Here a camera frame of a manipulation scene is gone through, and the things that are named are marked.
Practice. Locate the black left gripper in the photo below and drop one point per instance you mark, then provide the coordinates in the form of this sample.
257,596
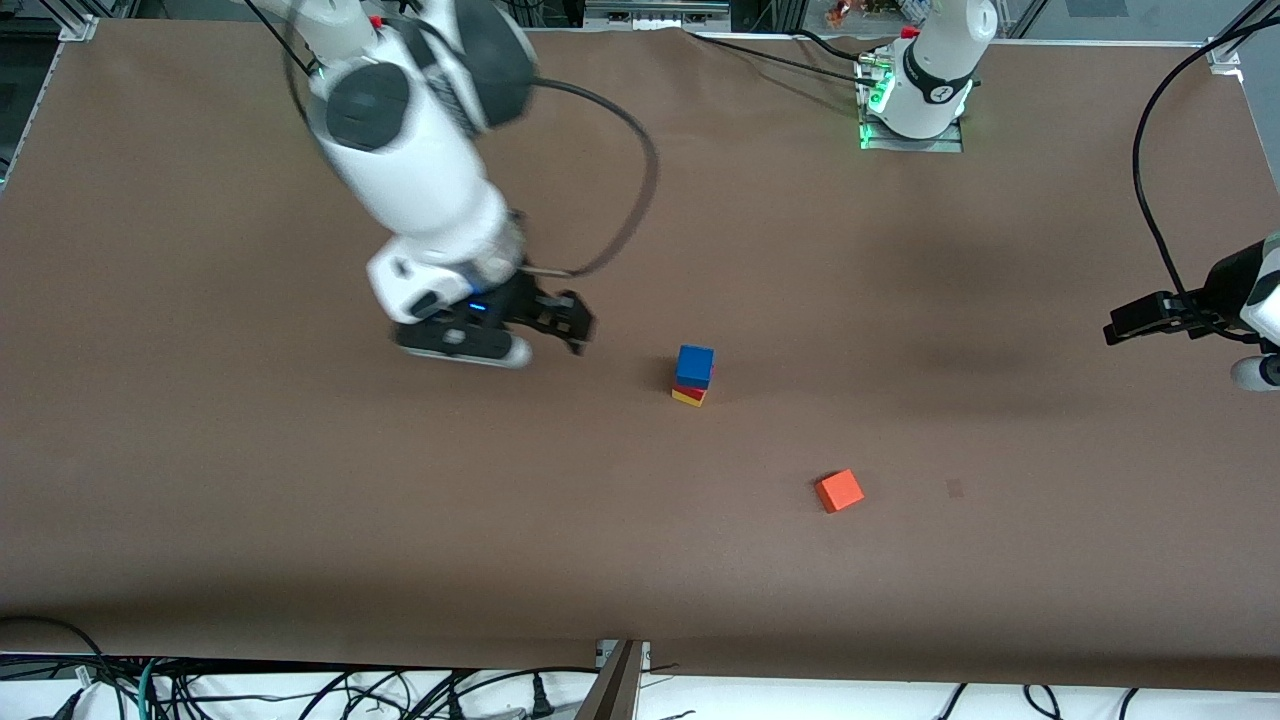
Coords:
1216,287

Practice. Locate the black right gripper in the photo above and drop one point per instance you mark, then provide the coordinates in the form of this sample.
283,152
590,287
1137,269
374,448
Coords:
527,302

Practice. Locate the blue cube block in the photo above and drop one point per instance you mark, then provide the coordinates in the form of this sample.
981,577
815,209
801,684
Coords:
695,365

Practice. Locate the red cube block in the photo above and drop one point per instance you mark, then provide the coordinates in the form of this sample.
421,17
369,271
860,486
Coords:
693,392

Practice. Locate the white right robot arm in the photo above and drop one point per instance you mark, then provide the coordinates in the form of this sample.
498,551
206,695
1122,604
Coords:
420,170

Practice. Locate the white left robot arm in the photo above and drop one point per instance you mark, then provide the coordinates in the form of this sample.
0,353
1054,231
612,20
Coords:
935,70

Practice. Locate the yellow cube block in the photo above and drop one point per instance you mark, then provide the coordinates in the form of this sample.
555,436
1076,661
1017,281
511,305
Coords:
688,398

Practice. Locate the orange cube block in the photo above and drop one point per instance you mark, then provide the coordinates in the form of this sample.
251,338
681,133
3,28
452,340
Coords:
839,491

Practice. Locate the brown support beam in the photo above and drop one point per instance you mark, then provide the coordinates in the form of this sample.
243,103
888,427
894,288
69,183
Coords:
612,690

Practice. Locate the black power plug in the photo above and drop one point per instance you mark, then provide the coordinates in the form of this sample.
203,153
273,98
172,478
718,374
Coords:
541,700

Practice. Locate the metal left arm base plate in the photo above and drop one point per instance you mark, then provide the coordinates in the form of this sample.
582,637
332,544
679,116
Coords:
920,146

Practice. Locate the aluminium frame corner profile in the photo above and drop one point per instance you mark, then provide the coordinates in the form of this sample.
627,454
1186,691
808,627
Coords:
1235,40

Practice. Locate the grey aluminium frame rail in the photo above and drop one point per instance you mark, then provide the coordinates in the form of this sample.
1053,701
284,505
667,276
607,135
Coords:
655,12

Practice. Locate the metal table edge bracket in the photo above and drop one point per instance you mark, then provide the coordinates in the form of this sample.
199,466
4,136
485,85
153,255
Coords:
604,652

